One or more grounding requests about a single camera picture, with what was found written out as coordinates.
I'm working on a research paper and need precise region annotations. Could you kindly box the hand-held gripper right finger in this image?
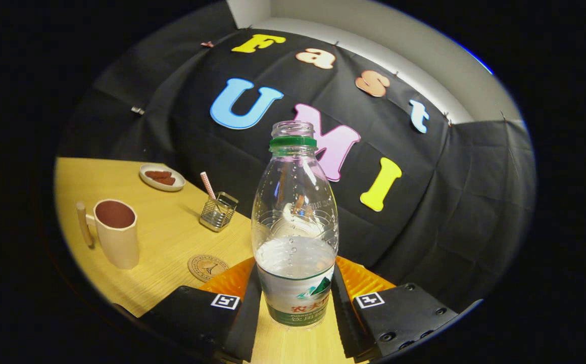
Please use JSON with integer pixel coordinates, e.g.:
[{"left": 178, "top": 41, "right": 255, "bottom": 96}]
[{"left": 331, "top": 255, "right": 459, "bottom": 362}]

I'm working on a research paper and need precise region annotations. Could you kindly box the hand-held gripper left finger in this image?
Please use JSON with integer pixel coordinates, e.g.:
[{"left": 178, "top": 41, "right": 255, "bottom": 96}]
[{"left": 139, "top": 257, "right": 262, "bottom": 363}]

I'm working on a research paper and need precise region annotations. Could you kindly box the round wooden coaster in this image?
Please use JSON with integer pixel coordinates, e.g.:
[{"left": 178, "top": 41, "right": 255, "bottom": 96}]
[{"left": 188, "top": 254, "right": 230, "bottom": 283}]

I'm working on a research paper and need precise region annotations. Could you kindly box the clear plastic bottle green label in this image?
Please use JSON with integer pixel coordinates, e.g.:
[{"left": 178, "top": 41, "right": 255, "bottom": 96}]
[{"left": 251, "top": 120, "right": 339, "bottom": 329}]

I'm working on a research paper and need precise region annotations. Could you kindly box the beige cup with wooden handle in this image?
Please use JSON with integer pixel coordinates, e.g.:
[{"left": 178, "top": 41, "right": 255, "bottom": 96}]
[{"left": 76, "top": 199, "right": 140, "bottom": 270}]

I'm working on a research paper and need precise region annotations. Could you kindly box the wooden table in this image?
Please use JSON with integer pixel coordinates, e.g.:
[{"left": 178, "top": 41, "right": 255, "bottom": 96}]
[{"left": 53, "top": 157, "right": 369, "bottom": 364}]

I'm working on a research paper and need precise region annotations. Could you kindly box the striped straw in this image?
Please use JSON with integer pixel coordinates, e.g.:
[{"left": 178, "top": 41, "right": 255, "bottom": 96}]
[{"left": 201, "top": 171, "right": 217, "bottom": 201}]

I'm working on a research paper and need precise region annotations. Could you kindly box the black backdrop cloth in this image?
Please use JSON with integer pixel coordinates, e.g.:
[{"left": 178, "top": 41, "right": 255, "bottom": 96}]
[{"left": 58, "top": 28, "right": 536, "bottom": 309}]

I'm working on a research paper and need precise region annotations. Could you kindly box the small white plate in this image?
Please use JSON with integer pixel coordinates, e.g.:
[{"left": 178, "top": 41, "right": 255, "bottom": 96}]
[{"left": 139, "top": 163, "right": 186, "bottom": 192}]

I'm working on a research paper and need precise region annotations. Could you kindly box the wire mesh holder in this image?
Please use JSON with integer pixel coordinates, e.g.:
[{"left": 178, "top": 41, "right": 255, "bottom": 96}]
[{"left": 200, "top": 192, "right": 239, "bottom": 233}]

